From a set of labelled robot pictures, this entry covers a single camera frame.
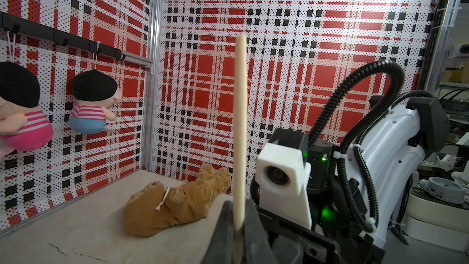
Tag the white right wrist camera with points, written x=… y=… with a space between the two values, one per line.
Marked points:
x=283 y=174

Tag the blue striped hanging doll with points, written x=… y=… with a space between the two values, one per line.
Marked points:
x=94 y=93

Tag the bare wooden chopsticks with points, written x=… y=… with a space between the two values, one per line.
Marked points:
x=239 y=132

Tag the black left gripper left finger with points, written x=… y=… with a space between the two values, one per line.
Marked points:
x=220 y=249

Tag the brown teddy bear plush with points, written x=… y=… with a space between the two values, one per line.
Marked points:
x=157 y=207

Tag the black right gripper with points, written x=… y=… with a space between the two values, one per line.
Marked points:
x=334 y=238

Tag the black wall hook rail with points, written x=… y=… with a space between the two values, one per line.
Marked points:
x=17 y=25

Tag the pink striped hanging doll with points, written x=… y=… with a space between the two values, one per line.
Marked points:
x=24 y=126

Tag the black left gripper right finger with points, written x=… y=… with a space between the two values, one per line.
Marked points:
x=256 y=248

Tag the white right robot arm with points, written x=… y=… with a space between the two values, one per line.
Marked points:
x=378 y=155

